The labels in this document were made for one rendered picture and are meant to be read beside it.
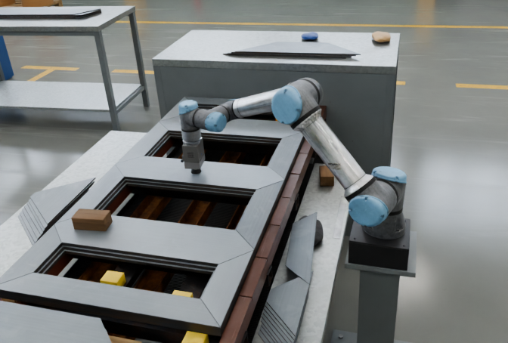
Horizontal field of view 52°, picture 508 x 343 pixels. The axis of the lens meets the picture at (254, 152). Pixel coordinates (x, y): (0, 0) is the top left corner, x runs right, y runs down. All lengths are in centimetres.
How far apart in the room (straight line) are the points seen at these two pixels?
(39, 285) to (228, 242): 59
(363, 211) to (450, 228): 168
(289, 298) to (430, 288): 130
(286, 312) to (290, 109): 63
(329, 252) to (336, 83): 106
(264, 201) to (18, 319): 88
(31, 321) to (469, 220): 256
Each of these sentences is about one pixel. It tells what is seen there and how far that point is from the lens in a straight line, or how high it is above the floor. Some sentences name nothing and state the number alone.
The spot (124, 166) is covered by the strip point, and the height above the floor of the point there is 85.
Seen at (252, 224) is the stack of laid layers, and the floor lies 85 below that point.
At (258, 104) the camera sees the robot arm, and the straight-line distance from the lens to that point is 196.
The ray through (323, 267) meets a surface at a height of 68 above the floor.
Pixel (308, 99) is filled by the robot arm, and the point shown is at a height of 126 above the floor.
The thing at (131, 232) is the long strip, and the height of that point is 85.
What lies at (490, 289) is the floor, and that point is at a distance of 298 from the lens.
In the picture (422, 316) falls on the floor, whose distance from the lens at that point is 275.
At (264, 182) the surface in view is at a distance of 205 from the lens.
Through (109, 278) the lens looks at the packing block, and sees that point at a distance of 176.
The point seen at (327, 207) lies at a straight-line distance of 221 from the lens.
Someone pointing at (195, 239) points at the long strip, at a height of 85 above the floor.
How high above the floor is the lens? 191
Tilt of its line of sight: 28 degrees down
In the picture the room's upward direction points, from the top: 4 degrees counter-clockwise
